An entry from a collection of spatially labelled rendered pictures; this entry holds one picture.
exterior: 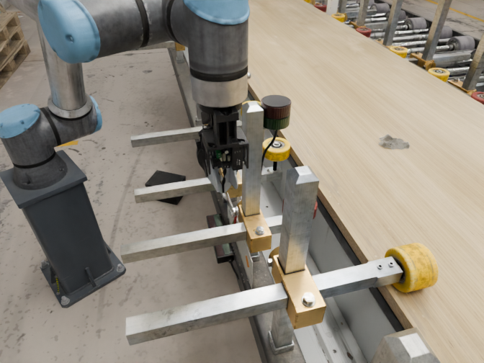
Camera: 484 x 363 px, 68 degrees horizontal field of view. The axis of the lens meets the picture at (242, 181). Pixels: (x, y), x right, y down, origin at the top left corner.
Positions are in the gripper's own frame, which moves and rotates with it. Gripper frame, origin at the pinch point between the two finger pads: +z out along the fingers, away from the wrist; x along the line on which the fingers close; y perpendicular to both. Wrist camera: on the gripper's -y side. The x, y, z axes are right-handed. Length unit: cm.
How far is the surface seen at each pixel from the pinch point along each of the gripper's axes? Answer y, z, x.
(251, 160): -3.7, -2.4, 7.3
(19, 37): -415, 79, -147
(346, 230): 8.8, 11.1, 25.4
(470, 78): -57, 12, 115
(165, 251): 0.0, 16.0, -13.5
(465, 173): -2, 11, 65
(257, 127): -3.7, -10.0, 8.3
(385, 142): -18, 9, 51
